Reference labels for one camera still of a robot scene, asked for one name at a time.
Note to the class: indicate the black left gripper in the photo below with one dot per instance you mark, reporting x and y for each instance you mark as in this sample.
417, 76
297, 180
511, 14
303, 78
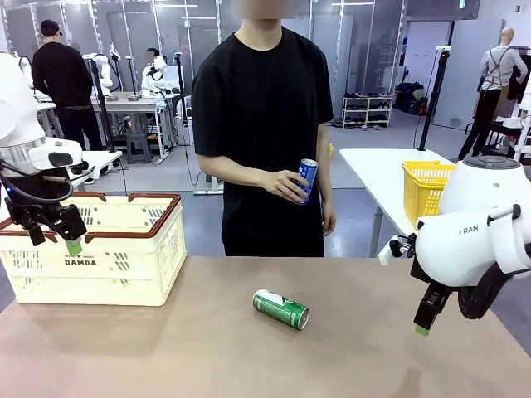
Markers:
33, 213

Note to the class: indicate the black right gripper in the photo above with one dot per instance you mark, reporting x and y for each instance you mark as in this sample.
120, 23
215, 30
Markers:
440, 293

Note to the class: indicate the green drink can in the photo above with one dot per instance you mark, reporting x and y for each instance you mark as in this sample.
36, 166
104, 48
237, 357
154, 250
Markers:
282, 310

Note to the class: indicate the blue drink can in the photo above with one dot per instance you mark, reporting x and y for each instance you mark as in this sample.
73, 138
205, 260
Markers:
309, 174

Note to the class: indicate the person's left forearm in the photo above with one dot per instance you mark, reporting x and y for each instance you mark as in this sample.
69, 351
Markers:
325, 186

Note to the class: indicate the person's right forearm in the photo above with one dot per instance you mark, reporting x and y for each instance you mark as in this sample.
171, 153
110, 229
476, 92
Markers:
232, 172

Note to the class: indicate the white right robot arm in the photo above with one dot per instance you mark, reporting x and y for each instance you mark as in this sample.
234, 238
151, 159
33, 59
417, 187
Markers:
456, 248

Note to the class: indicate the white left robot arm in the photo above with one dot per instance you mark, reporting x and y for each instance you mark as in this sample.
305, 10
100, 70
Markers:
16, 103

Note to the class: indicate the yellow plastic basket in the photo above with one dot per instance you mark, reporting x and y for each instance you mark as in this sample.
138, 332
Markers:
425, 195

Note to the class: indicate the person's left hand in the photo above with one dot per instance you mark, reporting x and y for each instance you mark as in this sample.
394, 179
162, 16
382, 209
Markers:
329, 219

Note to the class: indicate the person's right hand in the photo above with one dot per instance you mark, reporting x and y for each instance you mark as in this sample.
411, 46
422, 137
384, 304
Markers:
286, 184

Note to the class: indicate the white table with black edge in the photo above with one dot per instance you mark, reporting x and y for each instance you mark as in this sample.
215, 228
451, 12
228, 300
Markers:
103, 159

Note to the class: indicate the grey step stool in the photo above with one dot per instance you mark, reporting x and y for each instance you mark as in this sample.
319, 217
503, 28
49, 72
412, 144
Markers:
138, 147

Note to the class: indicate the black tripod pole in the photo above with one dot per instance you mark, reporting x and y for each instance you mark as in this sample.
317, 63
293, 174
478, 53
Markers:
103, 112

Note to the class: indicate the man in black with cap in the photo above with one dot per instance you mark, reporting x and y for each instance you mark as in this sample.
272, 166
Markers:
62, 83

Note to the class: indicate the white lab workbench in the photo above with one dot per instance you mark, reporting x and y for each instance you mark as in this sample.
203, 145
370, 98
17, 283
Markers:
132, 103

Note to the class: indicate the white side table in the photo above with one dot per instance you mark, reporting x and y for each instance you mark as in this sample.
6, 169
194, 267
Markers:
373, 174

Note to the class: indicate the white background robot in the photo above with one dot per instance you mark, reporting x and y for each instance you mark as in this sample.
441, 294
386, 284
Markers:
25, 68
154, 74
101, 74

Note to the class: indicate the black utility cart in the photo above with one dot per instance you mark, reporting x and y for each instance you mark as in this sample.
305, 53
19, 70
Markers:
500, 139

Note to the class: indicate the white shoe rack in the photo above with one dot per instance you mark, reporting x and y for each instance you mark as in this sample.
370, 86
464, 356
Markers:
367, 108

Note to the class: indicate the black tripod with white top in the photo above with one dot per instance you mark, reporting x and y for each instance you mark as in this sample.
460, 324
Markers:
433, 99

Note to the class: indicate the black bag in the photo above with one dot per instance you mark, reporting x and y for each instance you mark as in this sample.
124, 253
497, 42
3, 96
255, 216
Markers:
410, 99

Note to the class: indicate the person in black t-shirt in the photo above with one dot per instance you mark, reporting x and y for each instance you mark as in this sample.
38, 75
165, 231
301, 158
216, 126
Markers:
261, 103

